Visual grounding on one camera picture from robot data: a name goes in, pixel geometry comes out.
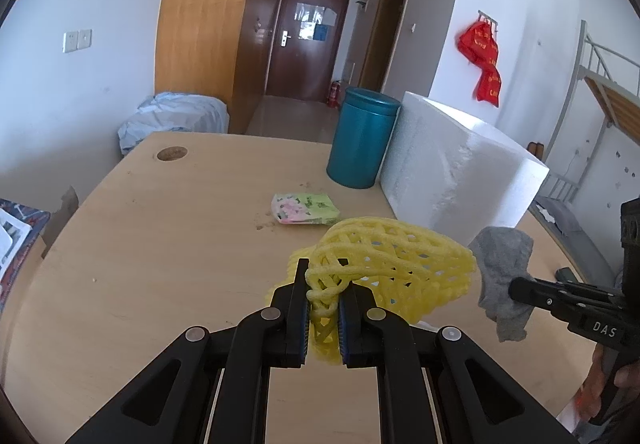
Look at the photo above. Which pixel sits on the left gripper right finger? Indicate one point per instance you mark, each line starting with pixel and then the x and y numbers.
pixel 437 386

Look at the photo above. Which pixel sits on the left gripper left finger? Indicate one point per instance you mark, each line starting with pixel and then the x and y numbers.
pixel 210 386

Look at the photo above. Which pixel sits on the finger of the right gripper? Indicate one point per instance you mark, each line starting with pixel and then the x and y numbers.
pixel 565 300

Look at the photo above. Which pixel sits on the grey sock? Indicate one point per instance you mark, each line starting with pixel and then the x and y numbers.
pixel 502 254

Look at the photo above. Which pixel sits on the yellow foam fruit net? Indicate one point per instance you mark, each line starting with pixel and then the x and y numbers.
pixel 410 270

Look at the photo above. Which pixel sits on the person's right hand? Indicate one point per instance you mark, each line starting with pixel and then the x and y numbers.
pixel 587 400

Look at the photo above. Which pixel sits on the white styrofoam box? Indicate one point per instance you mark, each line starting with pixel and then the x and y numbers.
pixel 454 174

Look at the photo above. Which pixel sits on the green floral tissue pack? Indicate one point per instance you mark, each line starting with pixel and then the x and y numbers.
pixel 304 209

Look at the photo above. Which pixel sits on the teal cylindrical tin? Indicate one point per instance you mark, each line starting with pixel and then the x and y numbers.
pixel 363 131

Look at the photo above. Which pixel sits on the red hanging bags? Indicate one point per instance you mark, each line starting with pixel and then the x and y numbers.
pixel 477 44

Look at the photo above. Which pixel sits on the light blue bedding bundle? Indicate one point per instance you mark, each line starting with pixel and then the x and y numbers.
pixel 170 111

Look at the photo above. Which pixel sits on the red fire extinguisher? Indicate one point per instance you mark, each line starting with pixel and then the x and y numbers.
pixel 334 93

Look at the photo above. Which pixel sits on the dark brown entrance door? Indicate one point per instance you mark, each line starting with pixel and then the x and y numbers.
pixel 305 48

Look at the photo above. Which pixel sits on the light wood wardrobe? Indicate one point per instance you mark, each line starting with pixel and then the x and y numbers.
pixel 216 48

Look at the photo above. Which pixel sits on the metal loft bed frame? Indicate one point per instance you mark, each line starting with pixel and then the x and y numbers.
pixel 593 154

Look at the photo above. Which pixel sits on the white wall switch plate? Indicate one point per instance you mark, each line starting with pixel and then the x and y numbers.
pixel 76 40

